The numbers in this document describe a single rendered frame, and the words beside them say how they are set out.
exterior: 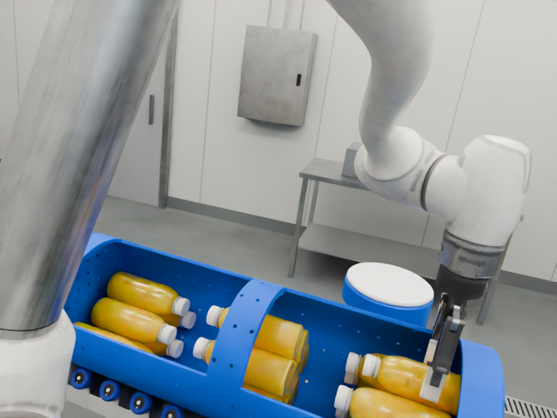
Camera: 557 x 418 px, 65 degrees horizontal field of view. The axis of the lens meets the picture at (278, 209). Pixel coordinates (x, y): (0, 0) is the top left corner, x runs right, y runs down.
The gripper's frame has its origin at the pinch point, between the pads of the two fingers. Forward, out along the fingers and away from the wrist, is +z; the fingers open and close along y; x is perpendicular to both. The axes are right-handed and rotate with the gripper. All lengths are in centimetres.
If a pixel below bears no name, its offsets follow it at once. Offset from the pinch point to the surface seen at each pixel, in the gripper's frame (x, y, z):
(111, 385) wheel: -60, 10, 21
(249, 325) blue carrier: -32.3, 8.3, -2.8
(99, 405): -62, 11, 26
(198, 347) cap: -42.4, 6.8, 6.7
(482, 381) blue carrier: 6.5, 5.5, -4.7
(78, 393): -68, 11, 25
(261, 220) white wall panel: -150, -328, 106
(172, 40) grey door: -259, -314, -56
